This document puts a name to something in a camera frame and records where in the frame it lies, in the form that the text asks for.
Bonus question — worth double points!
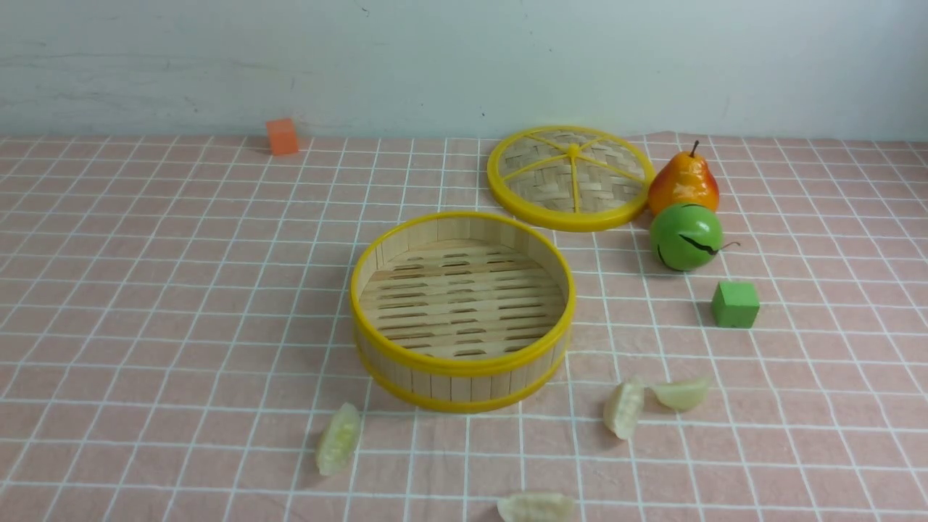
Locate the orange cube block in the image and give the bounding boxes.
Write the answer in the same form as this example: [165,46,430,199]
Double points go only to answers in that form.
[265,118,299,157]

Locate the yellow rimmed bamboo steamer tray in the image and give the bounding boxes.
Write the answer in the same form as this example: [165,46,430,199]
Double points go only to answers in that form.
[350,212,576,413]

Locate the green toy apple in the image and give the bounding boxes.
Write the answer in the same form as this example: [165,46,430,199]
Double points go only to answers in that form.
[649,202,740,272]

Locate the orange yellow toy pear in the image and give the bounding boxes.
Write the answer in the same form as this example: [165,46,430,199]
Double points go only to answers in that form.
[647,140,720,215]

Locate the green cube block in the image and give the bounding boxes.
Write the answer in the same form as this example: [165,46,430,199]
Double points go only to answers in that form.
[710,281,761,329]

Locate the pale green dumpling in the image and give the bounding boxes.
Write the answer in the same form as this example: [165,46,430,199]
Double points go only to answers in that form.
[315,402,362,476]

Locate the white dumpling bottom edge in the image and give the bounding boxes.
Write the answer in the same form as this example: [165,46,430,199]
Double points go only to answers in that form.
[497,492,576,522]

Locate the pink checkered tablecloth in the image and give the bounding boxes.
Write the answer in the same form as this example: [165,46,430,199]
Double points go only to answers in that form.
[1,136,927,521]

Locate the white pleated dumpling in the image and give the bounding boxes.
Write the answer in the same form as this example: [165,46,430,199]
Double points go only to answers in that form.
[602,376,646,440]

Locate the yellow rimmed woven steamer lid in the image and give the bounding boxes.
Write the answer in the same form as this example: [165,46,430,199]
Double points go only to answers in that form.
[485,125,656,233]

